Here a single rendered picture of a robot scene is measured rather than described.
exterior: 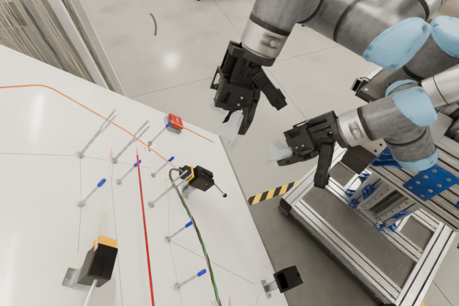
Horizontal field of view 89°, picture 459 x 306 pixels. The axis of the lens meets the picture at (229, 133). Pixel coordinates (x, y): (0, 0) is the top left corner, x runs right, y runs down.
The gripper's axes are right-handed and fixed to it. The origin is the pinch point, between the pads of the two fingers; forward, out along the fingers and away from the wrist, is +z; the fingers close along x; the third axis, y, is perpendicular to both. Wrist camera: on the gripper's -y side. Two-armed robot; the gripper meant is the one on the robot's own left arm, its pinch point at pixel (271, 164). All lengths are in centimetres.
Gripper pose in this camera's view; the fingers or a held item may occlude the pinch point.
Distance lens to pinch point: 64.7
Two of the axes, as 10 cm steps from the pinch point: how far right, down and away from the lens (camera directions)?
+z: -7.3, 3.4, 5.9
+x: -5.4, 2.5, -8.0
